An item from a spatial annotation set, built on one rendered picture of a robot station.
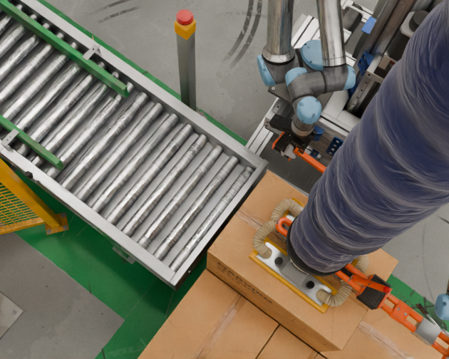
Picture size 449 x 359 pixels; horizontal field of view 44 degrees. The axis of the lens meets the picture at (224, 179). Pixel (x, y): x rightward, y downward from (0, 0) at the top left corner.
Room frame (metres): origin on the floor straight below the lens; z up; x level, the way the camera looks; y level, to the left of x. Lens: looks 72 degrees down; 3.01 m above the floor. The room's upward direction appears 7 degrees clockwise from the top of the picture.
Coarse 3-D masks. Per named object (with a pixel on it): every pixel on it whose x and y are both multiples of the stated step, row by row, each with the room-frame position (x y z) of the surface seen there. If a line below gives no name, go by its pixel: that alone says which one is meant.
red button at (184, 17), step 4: (180, 12) 1.33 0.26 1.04; (184, 12) 1.33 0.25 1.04; (188, 12) 1.33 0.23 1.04; (176, 16) 1.31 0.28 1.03; (180, 16) 1.31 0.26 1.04; (184, 16) 1.31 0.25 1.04; (188, 16) 1.31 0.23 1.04; (192, 16) 1.32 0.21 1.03; (180, 20) 1.29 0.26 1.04; (184, 20) 1.29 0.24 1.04; (188, 20) 1.30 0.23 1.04; (192, 20) 1.31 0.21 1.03; (184, 24) 1.28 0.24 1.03; (188, 24) 1.29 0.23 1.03
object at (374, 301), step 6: (372, 276) 0.34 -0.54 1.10; (378, 276) 0.35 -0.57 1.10; (378, 282) 0.33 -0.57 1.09; (384, 282) 0.33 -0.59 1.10; (366, 288) 0.30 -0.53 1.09; (372, 288) 0.30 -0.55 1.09; (390, 288) 0.31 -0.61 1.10; (360, 294) 0.28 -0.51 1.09; (366, 294) 0.28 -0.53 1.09; (372, 294) 0.28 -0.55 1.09; (378, 294) 0.29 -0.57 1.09; (384, 294) 0.29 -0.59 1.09; (360, 300) 0.26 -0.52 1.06; (366, 300) 0.26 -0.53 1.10; (372, 300) 0.27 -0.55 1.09; (378, 300) 0.27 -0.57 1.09; (384, 300) 0.27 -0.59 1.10; (372, 306) 0.24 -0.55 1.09; (378, 306) 0.25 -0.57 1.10
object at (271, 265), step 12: (264, 240) 0.45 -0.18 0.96; (252, 252) 0.40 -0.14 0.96; (276, 252) 0.41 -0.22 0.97; (264, 264) 0.36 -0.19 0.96; (276, 264) 0.37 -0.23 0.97; (276, 276) 0.32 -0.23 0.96; (312, 276) 0.34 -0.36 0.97; (300, 288) 0.29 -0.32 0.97; (312, 288) 0.30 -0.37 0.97; (324, 288) 0.30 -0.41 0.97; (312, 300) 0.26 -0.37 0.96; (324, 312) 0.22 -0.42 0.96
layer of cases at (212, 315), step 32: (192, 288) 0.29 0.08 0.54; (224, 288) 0.31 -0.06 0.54; (192, 320) 0.16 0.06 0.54; (224, 320) 0.18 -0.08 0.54; (256, 320) 0.19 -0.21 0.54; (384, 320) 0.26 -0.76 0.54; (160, 352) 0.01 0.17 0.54; (192, 352) 0.03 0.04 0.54; (224, 352) 0.05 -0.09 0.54; (256, 352) 0.06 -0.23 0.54; (288, 352) 0.08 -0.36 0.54; (320, 352) 0.10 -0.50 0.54; (352, 352) 0.11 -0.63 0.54; (384, 352) 0.13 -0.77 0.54; (416, 352) 0.15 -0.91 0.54
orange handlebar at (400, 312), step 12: (300, 156) 0.76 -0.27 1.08; (324, 168) 0.72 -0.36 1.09; (348, 264) 0.38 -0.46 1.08; (348, 276) 0.34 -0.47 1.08; (360, 288) 0.30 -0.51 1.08; (396, 300) 0.28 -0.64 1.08; (396, 312) 0.24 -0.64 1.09; (408, 312) 0.24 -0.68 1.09; (408, 324) 0.20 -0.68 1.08; (444, 336) 0.18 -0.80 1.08; (444, 348) 0.14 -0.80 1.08
